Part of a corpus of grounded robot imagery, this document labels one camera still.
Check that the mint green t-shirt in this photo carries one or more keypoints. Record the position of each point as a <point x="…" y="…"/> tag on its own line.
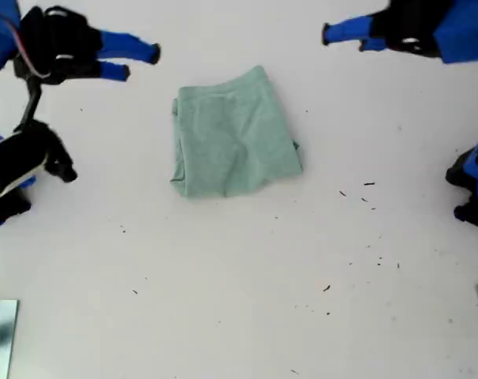
<point x="235" y="134"/>

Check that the steel post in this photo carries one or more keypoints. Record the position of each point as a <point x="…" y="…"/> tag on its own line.
<point x="7" y="327"/>

